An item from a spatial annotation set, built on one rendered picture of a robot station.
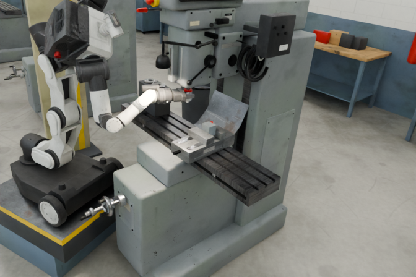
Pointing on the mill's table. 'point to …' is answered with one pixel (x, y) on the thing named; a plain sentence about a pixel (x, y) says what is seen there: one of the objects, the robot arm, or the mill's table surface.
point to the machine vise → (195, 152)
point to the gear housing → (196, 18)
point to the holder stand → (157, 110)
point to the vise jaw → (201, 136)
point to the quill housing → (192, 55)
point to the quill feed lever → (205, 67)
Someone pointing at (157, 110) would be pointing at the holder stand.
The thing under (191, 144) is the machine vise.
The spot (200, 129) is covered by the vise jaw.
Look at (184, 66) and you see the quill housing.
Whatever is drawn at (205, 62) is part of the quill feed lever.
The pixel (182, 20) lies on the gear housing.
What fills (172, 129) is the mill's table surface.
